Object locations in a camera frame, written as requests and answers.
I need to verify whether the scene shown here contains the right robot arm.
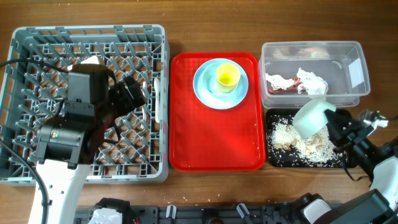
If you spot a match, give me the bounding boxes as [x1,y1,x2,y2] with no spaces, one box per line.
[318,110,397,223]

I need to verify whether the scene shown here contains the yellow-green plastic cup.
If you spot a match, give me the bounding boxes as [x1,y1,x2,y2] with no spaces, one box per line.
[216,63,241,93]

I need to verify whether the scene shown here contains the white plastic spoon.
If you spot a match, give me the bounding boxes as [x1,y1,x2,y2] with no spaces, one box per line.
[154,78,160,123]

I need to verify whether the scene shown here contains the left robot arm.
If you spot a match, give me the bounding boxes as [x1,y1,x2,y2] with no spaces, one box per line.
[29,57,146,223]

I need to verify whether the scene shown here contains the light blue plate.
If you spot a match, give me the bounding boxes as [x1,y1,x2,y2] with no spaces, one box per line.
[193,58,249,110]

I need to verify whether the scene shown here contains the rice and nut scraps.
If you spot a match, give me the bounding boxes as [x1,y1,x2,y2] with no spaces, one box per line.
[267,117,345,165]

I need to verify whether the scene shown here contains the grey dishwasher rack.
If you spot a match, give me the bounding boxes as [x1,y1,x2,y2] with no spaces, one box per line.
[1,24,170,185]

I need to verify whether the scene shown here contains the white plastic fork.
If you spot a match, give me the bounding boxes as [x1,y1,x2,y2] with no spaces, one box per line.
[141,81,150,129]

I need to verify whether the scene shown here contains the red plastic tray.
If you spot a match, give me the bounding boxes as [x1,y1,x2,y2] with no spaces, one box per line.
[169,52,266,172]

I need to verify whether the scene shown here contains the red strawberry cake wrapper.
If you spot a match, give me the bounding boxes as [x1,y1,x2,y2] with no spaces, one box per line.
[268,77,302,94]

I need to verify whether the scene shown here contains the clear plastic bin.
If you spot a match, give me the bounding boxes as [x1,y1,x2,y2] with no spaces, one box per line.
[259,40,371,109]

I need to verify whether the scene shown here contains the black plastic tray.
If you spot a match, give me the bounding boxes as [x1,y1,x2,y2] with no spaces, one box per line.
[264,107,358,169]

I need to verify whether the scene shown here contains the mint green bowl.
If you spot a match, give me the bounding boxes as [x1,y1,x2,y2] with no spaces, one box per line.
[292,99,336,139]

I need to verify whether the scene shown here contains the crumpled white paper piece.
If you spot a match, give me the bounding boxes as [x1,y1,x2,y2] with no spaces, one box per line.
[266,73,293,89]

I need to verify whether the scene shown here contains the white napkin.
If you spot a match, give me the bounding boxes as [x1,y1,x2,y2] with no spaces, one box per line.
[297,68,328,95]

